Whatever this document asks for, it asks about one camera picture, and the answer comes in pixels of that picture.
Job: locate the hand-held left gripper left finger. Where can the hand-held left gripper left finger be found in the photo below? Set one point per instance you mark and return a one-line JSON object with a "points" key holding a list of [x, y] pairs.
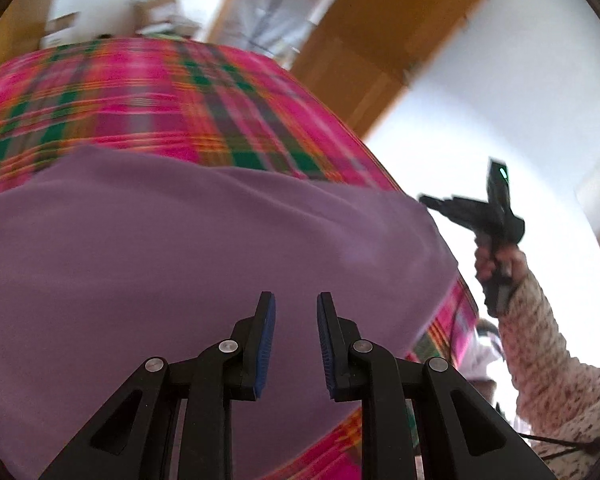
{"points": [[266, 345]]}

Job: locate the white printed bag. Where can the white printed bag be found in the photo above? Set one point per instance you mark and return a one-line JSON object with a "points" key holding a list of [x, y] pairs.
{"points": [[480, 355]]}

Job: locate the white cardboard box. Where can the white cardboard box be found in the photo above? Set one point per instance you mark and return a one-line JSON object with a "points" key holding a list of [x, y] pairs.
{"points": [[60, 32]]}

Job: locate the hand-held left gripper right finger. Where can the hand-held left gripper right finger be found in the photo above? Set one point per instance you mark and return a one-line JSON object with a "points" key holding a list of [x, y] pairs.
{"points": [[326, 350]]}

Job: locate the brown cardboard box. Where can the brown cardboard box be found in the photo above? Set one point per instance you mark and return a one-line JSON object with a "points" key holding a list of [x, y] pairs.
{"points": [[157, 12]]}

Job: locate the plastic-covered doorway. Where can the plastic-covered doorway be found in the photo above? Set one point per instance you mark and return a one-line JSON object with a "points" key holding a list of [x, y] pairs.
{"points": [[280, 5]]}

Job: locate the pink green plaid bed sheet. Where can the pink green plaid bed sheet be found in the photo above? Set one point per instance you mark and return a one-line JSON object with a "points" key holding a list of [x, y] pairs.
{"points": [[155, 95]]}

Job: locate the purple fleece pants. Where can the purple fleece pants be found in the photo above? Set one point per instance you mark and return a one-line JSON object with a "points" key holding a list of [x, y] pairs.
{"points": [[180, 260]]}

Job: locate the person's right hand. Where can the person's right hand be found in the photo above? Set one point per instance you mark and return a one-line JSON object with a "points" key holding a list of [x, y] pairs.
{"points": [[515, 262]]}

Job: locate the wooden door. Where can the wooden door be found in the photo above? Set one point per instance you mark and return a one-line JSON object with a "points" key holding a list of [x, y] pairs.
{"points": [[390, 45]]}

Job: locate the person's right forearm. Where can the person's right forearm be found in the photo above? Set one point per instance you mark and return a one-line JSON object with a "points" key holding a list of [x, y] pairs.
{"points": [[545, 360]]}

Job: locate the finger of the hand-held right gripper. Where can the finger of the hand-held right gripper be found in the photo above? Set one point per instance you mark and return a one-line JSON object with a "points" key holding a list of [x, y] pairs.
{"points": [[445, 206]]}

